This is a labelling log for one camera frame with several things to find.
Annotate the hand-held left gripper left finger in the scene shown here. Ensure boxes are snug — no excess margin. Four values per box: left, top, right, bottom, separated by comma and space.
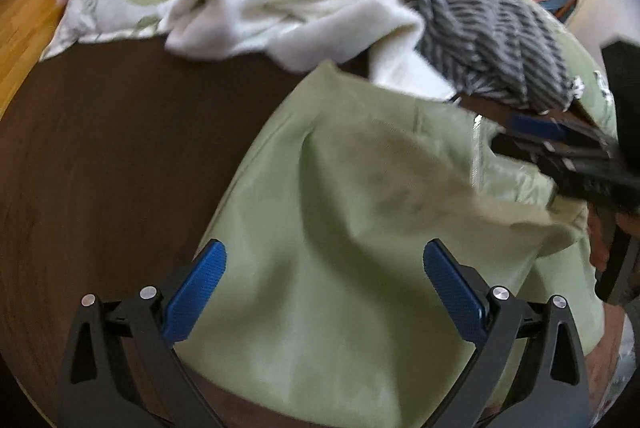
56, 238, 228, 428

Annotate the green panda print duvet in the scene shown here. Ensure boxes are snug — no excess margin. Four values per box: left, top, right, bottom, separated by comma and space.
197, 0, 621, 136

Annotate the grey striped garment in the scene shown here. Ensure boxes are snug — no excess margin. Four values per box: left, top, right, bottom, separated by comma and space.
389, 0, 583, 114

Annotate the person's right hand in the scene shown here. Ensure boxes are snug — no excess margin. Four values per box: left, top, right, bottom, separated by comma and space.
588, 206, 609, 270

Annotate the green zip jacket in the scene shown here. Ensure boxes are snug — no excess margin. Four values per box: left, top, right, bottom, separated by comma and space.
177, 60, 606, 428

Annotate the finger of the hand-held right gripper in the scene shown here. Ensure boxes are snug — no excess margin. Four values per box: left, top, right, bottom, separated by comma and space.
491, 132, 624, 180
510, 113, 622, 152

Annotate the wooden headboard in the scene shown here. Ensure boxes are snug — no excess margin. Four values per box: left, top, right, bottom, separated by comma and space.
0, 0, 101, 119

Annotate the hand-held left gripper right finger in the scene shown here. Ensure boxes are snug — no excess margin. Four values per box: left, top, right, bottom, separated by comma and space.
422, 238, 592, 428

